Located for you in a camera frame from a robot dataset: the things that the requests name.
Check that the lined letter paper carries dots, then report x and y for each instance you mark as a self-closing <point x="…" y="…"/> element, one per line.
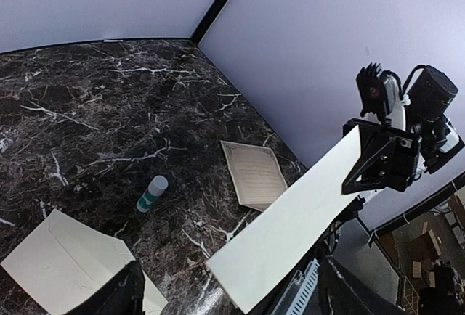
<point x="253" y="262"/>
<point x="255" y="173"/>

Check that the cream paper envelope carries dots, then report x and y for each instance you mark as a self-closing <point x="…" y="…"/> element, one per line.
<point x="63" y="262"/>

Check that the flat lined letter paper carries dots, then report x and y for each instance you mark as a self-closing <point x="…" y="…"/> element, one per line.
<point x="255" y="173"/>

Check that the right black frame post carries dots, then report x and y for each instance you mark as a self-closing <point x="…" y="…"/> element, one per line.
<point x="207" y="20"/>

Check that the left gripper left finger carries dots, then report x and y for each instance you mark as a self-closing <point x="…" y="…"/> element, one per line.
<point x="123" y="294"/>

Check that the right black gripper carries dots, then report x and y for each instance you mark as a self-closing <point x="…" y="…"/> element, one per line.
<point x="388" y="158"/>

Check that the white slotted cable duct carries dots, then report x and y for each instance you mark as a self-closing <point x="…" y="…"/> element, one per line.
<point x="305" y="291"/>

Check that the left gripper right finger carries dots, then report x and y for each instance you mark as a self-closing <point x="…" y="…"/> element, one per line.
<point x="341" y="292"/>

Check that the green white glue stick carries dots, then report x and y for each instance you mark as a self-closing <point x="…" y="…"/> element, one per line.
<point x="155" y="189"/>

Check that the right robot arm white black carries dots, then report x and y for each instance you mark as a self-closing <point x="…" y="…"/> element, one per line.
<point x="426" y="97"/>

